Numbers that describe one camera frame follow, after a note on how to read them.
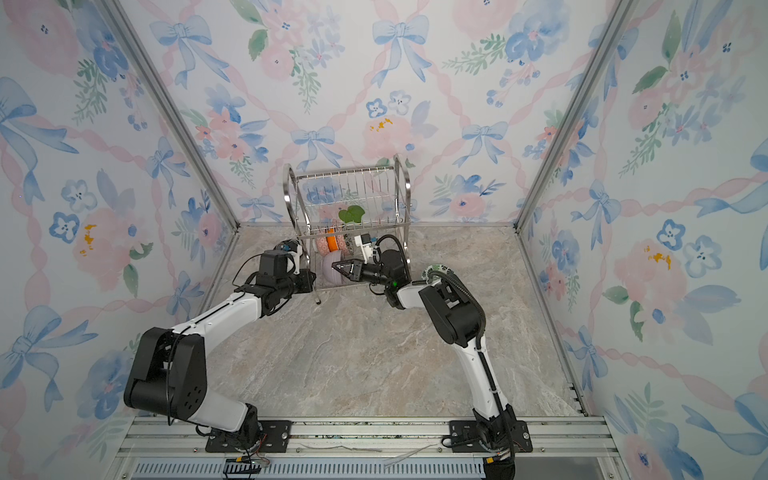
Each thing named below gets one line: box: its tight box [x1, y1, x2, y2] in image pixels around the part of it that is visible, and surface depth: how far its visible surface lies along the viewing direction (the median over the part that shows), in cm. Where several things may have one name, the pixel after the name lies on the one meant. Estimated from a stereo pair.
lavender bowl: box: [323, 250, 345, 285], surface depth 92 cm
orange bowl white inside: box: [327, 227, 339, 252], surface depth 99 cm
